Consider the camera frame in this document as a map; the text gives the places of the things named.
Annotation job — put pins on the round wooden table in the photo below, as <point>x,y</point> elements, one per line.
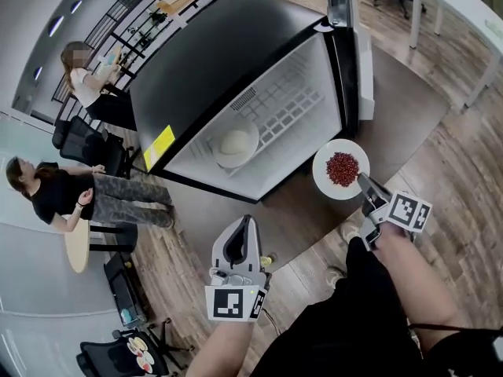
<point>78,247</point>

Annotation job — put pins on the person's light shoe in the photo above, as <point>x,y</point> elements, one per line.
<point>349,232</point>
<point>335,276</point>

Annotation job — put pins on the black metal shelf rack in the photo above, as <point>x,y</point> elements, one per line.
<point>129,34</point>

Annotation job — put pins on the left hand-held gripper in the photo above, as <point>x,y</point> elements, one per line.
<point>230,302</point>

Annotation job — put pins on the person's left forearm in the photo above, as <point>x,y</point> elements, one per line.
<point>220,348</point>

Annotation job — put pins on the person's black trousers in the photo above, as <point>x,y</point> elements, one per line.
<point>353,328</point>

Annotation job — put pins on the person's right forearm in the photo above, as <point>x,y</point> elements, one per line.
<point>420,285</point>

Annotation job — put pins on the white plate of red beans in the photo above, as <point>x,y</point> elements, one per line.
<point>342,169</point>

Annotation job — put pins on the white plate of pale dough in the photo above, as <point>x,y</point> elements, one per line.
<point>235,143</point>

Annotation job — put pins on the small white plate of food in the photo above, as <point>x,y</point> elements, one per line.
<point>138,343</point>
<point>148,368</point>
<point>144,356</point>

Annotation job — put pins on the small yellow bottle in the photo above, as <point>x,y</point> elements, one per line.
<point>268,259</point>

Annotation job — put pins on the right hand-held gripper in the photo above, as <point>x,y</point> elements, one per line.
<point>406,210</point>

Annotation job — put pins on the black mini fridge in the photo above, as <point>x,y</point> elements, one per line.
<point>204,65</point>

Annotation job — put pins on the white desk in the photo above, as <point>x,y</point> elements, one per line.
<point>460,2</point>

